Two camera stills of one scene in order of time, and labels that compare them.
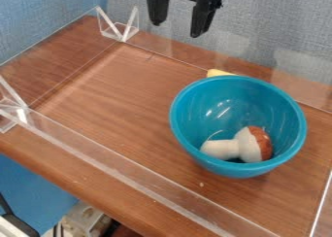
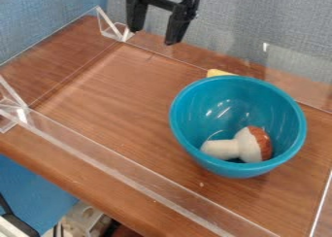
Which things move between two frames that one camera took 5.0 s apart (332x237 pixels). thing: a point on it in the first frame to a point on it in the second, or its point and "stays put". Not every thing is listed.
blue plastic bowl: (217, 105) stays put
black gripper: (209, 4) to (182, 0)
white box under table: (81, 221) stays put
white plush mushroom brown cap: (250, 146) stays put
